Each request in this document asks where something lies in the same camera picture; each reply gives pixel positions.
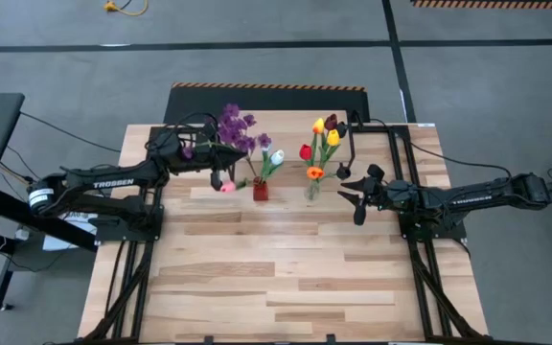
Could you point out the pink tulip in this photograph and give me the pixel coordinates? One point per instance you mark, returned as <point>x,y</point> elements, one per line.
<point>228,187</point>

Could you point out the small orange tulip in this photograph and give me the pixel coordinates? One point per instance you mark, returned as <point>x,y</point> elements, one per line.
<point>318,125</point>

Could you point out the white paper sheet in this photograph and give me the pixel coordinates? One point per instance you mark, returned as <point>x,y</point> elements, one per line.
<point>65,239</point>

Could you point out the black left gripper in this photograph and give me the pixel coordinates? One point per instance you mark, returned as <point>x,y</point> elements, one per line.
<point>199,153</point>

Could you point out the yellow tulip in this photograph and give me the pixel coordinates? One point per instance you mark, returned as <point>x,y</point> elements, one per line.
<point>333,137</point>

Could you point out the red glass vase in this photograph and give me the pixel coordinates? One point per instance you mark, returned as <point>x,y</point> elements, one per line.
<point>260,191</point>

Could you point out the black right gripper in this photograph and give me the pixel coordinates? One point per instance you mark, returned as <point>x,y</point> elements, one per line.
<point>396,194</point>

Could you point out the purple artificial flower bunch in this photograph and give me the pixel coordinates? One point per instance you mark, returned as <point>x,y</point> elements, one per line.
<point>233,127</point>

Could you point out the dark red tulip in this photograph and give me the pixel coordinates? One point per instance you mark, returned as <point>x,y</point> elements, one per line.
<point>331,121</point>

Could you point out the clear glass vase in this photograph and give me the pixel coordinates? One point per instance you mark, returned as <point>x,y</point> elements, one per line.
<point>312,194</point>

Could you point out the large orange tulip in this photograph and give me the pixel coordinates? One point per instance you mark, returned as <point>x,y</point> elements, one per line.
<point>315,172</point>

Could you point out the black mat with orange stripes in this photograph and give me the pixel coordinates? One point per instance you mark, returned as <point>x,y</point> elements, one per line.
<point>496,4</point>
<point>266,103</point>

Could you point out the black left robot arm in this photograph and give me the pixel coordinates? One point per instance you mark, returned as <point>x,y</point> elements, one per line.
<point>113,182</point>

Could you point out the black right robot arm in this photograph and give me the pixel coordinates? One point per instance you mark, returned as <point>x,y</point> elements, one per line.
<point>472,196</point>

